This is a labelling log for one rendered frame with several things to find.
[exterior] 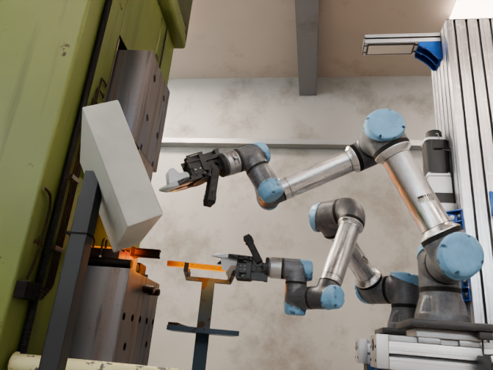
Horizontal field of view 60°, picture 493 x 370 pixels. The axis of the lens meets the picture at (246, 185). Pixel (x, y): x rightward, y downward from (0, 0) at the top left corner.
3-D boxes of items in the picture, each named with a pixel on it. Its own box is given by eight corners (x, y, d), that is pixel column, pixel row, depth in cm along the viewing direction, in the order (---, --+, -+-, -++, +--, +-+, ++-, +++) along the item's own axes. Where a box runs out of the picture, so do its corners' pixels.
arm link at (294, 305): (304, 313, 139) (304, 280, 143) (278, 313, 147) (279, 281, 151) (318, 316, 144) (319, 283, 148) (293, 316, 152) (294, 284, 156)
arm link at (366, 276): (394, 310, 178) (331, 211, 161) (362, 310, 189) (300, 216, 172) (401, 288, 186) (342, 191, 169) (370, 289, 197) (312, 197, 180)
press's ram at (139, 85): (161, 180, 191) (174, 102, 205) (135, 141, 155) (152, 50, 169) (71, 175, 195) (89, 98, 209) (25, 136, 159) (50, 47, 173)
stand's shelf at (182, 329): (232, 336, 215) (232, 332, 216) (238, 335, 178) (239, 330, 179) (172, 331, 213) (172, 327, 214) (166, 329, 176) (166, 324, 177)
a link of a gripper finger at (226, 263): (214, 268, 145) (238, 272, 149) (216, 250, 147) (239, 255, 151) (210, 269, 147) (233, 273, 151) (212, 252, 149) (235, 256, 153)
